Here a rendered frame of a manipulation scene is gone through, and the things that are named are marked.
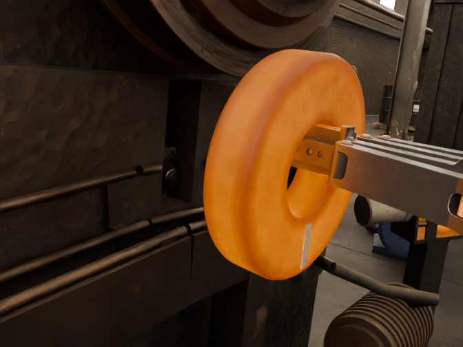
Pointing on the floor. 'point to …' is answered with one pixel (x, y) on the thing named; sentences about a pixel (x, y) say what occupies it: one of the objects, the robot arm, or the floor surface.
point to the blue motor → (389, 242)
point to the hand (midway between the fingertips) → (300, 143)
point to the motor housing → (381, 323)
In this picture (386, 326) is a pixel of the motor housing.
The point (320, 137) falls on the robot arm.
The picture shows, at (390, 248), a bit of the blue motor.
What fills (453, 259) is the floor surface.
